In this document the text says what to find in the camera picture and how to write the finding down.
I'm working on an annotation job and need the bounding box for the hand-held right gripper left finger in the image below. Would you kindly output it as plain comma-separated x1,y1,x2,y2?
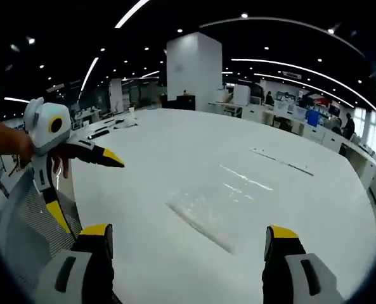
34,223,115,304

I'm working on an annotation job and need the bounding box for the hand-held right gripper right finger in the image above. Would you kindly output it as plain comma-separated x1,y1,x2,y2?
261,224,346,304

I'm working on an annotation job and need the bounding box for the clear resealable plastic bag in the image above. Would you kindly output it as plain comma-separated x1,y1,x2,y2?
166,164,275,255

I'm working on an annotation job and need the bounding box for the crumpled white plastic bag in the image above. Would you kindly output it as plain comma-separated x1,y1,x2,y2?
123,107,138,129

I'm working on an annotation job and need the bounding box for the person's left hand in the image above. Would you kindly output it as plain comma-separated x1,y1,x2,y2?
49,151,71,179

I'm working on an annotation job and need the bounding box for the long black tool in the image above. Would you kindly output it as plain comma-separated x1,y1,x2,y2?
87,127,111,141

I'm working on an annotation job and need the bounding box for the grey mesh chair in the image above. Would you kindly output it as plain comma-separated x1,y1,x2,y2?
0,175,84,288

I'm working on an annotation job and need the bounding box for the black box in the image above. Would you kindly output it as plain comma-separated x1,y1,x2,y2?
176,94,197,111

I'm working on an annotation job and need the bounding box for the thin clear plastic strip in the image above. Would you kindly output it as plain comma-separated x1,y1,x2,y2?
249,146,316,177

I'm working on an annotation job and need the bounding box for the white square column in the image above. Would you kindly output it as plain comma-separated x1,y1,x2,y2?
165,31,224,112

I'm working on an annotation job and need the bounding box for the row of white desks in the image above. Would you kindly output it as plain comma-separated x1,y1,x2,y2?
339,138,376,210

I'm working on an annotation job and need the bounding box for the blue plastic bin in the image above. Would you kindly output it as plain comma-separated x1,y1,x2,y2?
306,108,322,128

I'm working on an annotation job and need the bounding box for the white cabinet box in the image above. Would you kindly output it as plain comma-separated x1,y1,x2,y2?
232,85,252,106

